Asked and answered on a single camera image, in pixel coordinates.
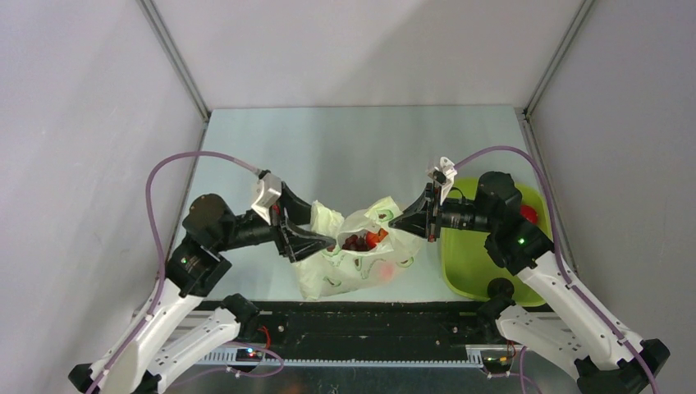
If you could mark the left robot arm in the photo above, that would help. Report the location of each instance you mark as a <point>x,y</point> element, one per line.
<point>145,359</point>

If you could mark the left aluminium frame post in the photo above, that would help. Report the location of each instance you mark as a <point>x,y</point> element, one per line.
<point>173,54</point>

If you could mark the pale green plastic bag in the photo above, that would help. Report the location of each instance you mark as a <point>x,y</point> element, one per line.
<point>336,271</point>

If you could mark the fake grape bunch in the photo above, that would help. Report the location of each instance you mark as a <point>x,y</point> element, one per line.
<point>356,243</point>

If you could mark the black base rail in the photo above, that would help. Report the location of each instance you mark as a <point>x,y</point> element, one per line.
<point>382,332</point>

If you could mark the green plastic tray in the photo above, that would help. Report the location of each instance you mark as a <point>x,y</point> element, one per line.
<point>467,269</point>

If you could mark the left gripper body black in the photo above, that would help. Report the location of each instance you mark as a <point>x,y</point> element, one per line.
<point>278,217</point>

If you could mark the aluminium frame post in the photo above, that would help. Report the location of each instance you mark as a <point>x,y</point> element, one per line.
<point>173,54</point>
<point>567,40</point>

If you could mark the right aluminium frame post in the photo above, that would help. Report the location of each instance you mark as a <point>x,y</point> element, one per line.
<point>567,40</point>

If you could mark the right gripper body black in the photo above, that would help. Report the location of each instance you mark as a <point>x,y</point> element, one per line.
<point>434,221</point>

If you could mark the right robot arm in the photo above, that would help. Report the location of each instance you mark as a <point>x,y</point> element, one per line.
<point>598,351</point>

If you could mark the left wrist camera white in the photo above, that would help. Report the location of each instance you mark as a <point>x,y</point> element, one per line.
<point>268,191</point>

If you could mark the red fake fruit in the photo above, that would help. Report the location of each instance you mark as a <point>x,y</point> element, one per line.
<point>372,239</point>
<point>529,213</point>
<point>386,273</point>

